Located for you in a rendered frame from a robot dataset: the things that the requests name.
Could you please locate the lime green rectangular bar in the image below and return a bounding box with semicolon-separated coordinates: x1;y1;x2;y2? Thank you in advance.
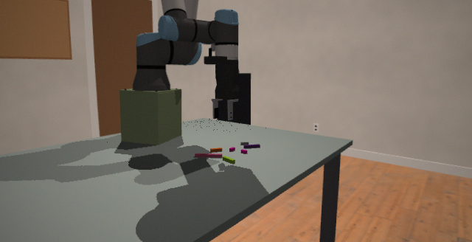
223;156;235;164

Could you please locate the pink rod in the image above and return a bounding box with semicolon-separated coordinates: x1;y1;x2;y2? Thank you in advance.
195;153;222;158

